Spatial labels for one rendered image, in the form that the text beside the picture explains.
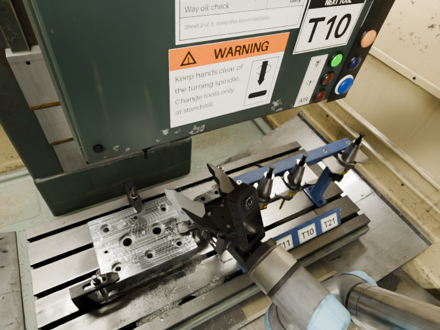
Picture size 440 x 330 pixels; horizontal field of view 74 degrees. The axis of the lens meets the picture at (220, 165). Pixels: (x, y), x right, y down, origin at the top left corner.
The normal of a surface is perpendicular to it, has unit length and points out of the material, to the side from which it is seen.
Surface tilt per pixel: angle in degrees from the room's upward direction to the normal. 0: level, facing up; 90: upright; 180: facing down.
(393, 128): 90
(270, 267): 31
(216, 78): 90
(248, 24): 90
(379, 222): 24
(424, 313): 60
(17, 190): 0
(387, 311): 67
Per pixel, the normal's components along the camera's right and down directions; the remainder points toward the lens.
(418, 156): -0.88, 0.29
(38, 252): 0.11, -0.65
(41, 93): 0.47, 0.70
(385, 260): -0.26, -0.48
